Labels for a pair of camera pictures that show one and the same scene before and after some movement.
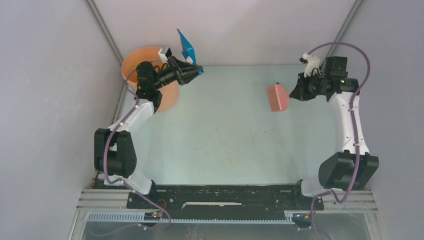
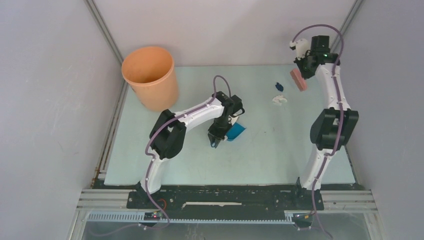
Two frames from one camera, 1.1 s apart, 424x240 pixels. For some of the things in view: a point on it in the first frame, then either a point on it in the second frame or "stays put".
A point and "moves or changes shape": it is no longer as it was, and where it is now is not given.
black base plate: x=228 y=198 stays put
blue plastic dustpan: x=188 y=50 to x=235 y=131
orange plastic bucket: x=170 y=93 stays put
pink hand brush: x=278 y=97 moves or changes shape
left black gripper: x=184 y=73 to x=215 y=137
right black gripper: x=300 y=92 to x=305 y=75
